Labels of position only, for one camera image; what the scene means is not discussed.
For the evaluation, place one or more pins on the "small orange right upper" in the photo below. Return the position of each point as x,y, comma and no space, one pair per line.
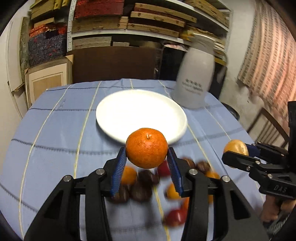
212,174

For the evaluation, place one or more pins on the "dark wooden chair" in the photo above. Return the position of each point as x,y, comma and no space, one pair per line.
113,63
272,132

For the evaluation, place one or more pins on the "dark wooden chair back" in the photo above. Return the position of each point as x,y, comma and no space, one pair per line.
113,63

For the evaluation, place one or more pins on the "yellow-orange kumquat centre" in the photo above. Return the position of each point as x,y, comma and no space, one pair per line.
171,193

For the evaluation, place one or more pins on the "dark water chestnut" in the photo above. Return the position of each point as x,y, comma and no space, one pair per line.
122,196
140,193
203,166
190,162
147,178

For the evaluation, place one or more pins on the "blue checked tablecloth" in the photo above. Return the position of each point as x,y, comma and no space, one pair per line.
59,136

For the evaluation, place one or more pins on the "person's right hand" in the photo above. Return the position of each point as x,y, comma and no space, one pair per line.
271,210

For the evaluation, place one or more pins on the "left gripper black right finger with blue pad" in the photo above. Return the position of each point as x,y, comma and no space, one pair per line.
234,218

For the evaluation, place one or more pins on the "large orange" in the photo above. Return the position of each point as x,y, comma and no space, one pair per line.
146,148
185,203

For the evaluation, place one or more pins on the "white metal shelf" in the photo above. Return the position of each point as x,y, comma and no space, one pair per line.
157,19

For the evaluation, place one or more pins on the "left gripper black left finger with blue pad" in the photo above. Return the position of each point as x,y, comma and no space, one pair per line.
58,218

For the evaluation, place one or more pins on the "small orange far left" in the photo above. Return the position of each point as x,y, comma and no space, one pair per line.
129,176

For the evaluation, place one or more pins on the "blue patterned boxes stack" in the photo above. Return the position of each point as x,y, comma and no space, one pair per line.
47,42

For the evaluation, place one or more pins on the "dark wooden chair right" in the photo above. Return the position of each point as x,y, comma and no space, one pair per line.
272,132

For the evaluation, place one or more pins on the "red patterned box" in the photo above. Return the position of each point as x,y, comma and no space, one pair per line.
85,9

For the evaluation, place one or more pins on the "dark red plum near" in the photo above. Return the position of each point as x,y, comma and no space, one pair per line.
175,217

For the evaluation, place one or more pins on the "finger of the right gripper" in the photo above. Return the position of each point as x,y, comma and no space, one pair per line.
242,162
266,152

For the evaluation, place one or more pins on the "small orange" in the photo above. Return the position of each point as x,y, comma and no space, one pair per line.
212,174
129,176

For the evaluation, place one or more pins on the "striped curtain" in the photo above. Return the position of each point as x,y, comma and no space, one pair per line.
268,68

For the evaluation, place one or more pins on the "pale yellow orange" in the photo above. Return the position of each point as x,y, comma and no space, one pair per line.
236,146

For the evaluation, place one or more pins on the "white thermos jug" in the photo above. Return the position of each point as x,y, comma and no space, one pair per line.
195,73

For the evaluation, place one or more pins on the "dark red plum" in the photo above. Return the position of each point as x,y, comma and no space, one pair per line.
163,169
175,217

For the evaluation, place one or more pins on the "framed picture on floor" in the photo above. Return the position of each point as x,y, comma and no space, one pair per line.
51,74

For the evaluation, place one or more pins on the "dark red plum far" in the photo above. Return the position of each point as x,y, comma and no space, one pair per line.
163,169

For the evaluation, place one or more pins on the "white oval plate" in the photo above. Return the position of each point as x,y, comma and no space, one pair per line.
121,113

